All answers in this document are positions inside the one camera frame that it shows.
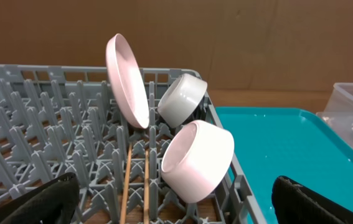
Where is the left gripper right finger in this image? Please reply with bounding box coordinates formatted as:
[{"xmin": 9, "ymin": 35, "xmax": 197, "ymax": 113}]
[{"xmin": 271, "ymin": 175, "xmax": 353, "ymax": 224}]

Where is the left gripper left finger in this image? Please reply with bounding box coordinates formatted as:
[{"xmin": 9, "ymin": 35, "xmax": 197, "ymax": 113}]
[{"xmin": 0, "ymin": 172, "xmax": 80, "ymax": 224}]

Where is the wooden chopstick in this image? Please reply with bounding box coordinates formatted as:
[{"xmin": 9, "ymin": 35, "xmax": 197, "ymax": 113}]
[
  {"xmin": 143, "ymin": 150, "xmax": 149, "ymax": 224},
  {"xmin": 120, "ymin": 143, "xmax": 133, "ymax": 224}
]

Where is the small white plate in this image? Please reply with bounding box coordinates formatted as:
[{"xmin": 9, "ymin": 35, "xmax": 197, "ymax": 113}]
[{"xmin": 161, "ymin": 120, "xmax": 235, "ymax": 203}]

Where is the large white plate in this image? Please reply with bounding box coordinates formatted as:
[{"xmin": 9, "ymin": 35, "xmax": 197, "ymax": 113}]
[{"xmin": 105, "ymin": 34, "xmax": 149, "ymax": 129}]

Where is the grey bowl with food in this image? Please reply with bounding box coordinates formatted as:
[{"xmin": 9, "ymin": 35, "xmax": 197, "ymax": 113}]
[{"xmin": 158, "ymin": 73, "xmax": 208, "ymax": 128}]

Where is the teal serving tray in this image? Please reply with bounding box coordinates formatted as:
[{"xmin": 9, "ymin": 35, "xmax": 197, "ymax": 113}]
[{"xmin": 216, "ymin": 107, "xmax": 353, "ymax": 223}]

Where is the grey plastic dish rack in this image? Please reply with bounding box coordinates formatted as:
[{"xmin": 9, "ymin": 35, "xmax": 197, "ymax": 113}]
[{"xmin": 0, "ymin": 65, "xmax": 265, "ymax": 223}]

